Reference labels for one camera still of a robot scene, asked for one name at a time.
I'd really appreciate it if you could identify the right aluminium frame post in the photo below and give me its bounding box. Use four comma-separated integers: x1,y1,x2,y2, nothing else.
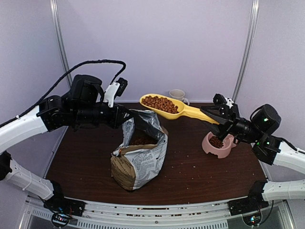
232,0,260,102

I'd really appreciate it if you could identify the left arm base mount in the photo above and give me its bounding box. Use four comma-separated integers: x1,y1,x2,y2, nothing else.
43,180,85,217

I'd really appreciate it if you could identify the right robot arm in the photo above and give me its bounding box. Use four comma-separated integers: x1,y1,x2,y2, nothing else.
200,104,305,211

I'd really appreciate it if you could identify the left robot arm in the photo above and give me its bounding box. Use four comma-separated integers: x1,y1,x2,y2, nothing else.
0,75,132,212

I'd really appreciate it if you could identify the brown pet food bag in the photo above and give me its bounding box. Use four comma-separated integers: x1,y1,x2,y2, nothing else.
110,109,168,191

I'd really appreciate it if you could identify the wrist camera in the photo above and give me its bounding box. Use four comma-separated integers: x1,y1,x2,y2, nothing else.
103,77,128,108
213,94,234,109

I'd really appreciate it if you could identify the white patterned mug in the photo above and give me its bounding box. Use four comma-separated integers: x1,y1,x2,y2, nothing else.
169,89,190,105

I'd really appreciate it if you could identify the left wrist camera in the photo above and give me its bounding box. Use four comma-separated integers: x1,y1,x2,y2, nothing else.
103,77,128,108

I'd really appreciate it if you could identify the left aluminium frame post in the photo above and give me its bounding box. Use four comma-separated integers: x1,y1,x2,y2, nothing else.
49,0,80,105

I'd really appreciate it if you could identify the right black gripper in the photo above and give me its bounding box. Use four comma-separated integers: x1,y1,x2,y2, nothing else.
196,103,263,143

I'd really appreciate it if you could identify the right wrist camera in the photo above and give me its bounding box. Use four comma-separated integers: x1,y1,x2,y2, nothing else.
213,94,234,109

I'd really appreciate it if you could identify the pink double pet bowl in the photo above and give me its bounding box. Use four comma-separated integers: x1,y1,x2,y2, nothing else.
202,132,237,159

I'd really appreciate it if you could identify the black braided cable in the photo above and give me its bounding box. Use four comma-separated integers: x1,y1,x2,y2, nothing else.
0,59,126,127

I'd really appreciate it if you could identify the aluminium front rail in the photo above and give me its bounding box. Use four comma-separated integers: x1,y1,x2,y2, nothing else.
23,188,294,229

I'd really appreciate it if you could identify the aluminium frame post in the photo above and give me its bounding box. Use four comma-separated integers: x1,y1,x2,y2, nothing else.
49,0,80,105
232,0,260,102

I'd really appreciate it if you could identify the yellow plastic scoop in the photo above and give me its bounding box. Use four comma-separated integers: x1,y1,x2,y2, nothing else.
139,94,219,125

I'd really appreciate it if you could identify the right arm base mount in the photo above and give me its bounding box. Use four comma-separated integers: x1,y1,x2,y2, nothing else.
228,190,269,216

